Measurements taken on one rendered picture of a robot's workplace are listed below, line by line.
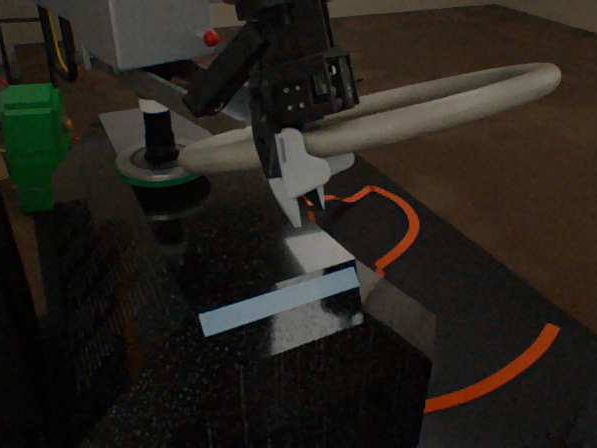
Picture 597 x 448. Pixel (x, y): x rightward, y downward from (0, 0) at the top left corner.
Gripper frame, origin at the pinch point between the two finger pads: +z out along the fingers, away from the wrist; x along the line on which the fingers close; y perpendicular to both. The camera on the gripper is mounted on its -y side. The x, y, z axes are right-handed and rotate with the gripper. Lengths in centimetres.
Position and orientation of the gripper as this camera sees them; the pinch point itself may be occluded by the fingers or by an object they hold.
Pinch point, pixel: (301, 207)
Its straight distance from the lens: 58.4
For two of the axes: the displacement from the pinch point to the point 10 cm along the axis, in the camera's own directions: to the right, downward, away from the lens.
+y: 8.8, -1.1, -4.6
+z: 2.3, 9.5, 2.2
